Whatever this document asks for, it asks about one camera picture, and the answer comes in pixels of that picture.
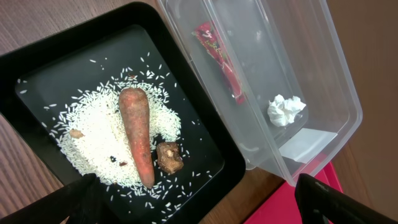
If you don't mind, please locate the orange carrot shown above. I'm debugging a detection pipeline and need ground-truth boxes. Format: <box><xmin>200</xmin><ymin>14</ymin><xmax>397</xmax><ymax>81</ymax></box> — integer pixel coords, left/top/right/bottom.
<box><xmin>119</xmin><ymin>88</ymin><xmax>155</xmax><ymax>189</ymax></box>

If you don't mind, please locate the clear plastic bin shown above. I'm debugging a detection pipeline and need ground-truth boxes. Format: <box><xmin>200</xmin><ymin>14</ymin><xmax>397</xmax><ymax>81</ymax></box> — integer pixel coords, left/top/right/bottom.
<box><xmin>159</xmin><ymin>0</ymin><xmax>363</xmax><ymax>185</ymax></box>

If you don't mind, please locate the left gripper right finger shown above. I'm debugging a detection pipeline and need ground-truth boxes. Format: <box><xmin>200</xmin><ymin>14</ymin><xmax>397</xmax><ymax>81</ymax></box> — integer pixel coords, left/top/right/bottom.
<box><xmin>295</xmin><ymin>174</ymin><xmax>397</xmax><ymax>224</ymax></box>

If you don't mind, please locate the white tissue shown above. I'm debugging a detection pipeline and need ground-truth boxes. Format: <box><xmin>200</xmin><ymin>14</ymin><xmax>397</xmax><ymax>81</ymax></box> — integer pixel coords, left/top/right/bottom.
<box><xmin>267</xmin><ymin>95</ymin><xmax>306</xmax><ymax>127</ymax></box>

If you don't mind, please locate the red serving tray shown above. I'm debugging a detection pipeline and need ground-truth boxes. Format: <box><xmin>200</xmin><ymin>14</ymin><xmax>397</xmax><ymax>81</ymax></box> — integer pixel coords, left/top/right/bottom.
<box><xmin>244</xmin><ymin>162</ymin><xmax>343</xmax><ymax>224</ymax></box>

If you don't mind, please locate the white rice pile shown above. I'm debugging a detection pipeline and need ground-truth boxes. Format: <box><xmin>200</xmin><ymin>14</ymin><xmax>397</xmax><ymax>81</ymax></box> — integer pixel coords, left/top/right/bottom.
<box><xmin>17</xmin><ymin>51</ymin><xmax>214</xmax><ymax>224</ymax></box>

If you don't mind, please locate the red snack wrapper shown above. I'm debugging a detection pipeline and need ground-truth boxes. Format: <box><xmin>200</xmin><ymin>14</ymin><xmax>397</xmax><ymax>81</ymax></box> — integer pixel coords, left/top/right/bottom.
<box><xmin>192</xmin><ymin>21</ymin><xmax>244</xmax><ymax>104</ymax></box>

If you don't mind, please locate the brown food scrap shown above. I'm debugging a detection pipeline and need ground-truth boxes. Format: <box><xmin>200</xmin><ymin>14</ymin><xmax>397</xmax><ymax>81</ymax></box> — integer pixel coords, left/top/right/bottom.
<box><xmin>156</xmin><ymin>142</ymin><xmax>184</xmax><ymax>174</ymax></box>

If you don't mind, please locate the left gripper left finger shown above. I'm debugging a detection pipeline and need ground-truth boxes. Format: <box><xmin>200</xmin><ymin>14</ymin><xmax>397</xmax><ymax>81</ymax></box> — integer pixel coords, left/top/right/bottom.
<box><xmin>1</xmin><ymin>174</ymin><xmax>120</xmax><ymax>224</ymax></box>

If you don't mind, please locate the black plastic tray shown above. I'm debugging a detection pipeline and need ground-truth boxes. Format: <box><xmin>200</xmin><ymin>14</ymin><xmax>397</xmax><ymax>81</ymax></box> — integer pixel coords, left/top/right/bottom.
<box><xmin>1</xmin><ymin>2</ymin><xmax>246</xmax><ymax>223</ymax></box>

